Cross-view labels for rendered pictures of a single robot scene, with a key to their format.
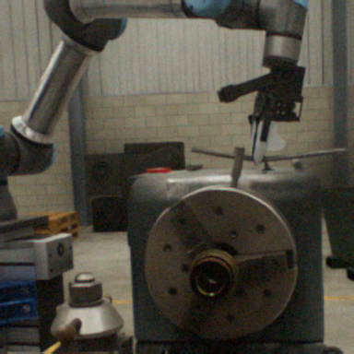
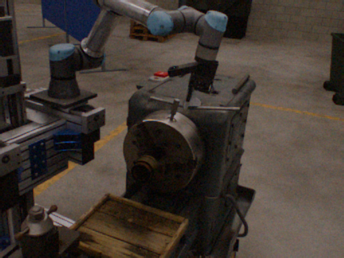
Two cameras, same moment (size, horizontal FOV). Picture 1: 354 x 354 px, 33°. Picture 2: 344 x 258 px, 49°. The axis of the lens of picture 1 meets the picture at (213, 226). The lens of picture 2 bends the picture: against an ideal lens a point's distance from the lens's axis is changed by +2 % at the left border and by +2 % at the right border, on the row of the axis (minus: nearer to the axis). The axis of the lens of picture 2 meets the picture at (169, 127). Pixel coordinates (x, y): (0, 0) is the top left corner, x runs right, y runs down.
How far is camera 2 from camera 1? 0.61 m
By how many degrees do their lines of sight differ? 22
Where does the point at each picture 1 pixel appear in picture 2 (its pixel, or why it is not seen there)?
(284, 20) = (206, 38)
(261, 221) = (179, 142)
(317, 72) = not seen: outside the picture
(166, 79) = not seen: outside the picture
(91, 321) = (33, 229)
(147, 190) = (137, 101)
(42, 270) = (84, 129)
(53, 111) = (100, 41)
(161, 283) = (130, 158)
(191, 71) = not seen: outside the picture
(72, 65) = (109, 21)
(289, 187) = (209, 117)
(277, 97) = (197, 79)
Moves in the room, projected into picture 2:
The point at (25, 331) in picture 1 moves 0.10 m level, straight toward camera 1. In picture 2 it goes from (76, 154) to (71, 164)
